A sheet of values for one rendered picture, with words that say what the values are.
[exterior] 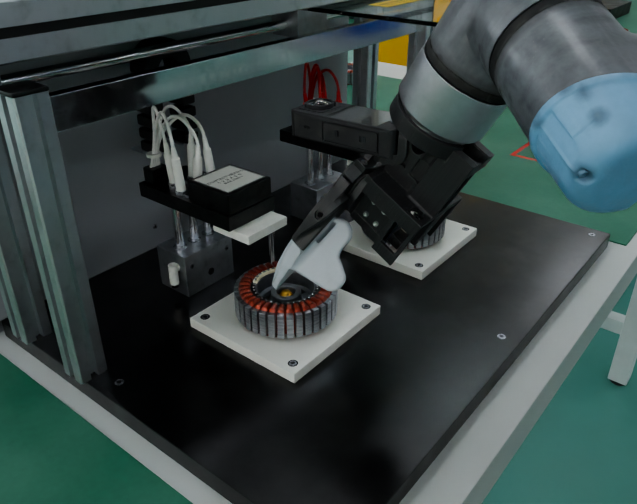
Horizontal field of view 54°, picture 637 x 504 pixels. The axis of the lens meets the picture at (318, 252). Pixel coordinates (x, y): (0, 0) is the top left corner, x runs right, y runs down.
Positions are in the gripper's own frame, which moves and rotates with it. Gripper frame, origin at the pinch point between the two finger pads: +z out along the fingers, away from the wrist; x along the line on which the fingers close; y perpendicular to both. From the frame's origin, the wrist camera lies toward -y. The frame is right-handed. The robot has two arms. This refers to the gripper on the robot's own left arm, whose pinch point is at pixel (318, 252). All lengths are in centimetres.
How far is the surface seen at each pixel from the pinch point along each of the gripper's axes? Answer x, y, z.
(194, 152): 1.3, -19.3, 4.5
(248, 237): -3.1, -6.1, 2.6
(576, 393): 103, 51, 71
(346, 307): 4.6, 4.9, 7.6
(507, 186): 55, 4, 12
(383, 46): 347, -157, 160
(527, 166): 66, 3, 12
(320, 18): 24.8, -25.3, -5.3
